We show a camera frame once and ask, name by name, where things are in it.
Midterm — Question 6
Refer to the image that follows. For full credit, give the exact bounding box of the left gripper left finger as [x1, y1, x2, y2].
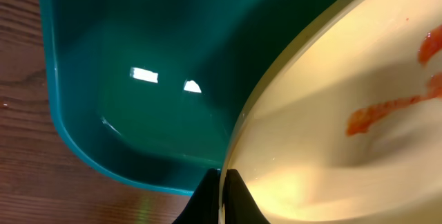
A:
[173, 169, 220, 224]

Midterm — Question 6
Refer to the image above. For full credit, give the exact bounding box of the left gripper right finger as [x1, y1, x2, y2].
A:
[222, 169, 269, 224]

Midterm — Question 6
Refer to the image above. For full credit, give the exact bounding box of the teal plastic tray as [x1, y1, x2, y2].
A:
[39, 0, 337, 195]

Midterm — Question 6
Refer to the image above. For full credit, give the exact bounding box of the yellow plate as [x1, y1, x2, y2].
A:
[224, 0, 441, 223]

